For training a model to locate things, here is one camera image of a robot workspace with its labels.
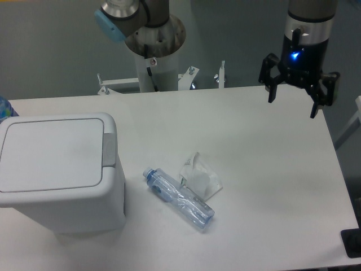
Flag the clear plastic water bottle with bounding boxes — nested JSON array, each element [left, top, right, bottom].
[[143, 167, 215, 232]]

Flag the white push-button trash can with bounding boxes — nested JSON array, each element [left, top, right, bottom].
[[1, 112, 126, 233]]

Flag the crumpled white plastic wrapper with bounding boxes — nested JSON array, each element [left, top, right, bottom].
[[179, 152, 223, 202]]

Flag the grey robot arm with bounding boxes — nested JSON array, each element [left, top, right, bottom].
[[94, 1, 340, 117]]

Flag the white upright bracket with bolt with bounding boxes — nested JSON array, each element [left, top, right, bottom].
[[214, 60, 226, 89]]

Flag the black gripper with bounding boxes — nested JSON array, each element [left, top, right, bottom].
[[258, 36, 340, 119]]

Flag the black block at table corner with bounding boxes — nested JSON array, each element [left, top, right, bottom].
[[341, 228, 360, 259]]

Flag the blue bottle at left edge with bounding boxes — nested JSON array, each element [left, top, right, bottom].
[[0, 96, 19, 123]]

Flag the white frame at right edge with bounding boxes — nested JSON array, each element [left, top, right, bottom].
[[334, 96, 360, 150]]

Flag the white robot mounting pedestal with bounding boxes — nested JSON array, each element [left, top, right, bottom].
[[97, 53, 199, 95]]

